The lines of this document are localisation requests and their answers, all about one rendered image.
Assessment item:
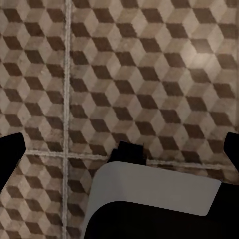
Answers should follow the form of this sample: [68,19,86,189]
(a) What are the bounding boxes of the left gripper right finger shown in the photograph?
[223,132,239,172]

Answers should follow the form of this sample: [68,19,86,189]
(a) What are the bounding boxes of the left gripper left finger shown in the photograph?
[0,132,26,192]

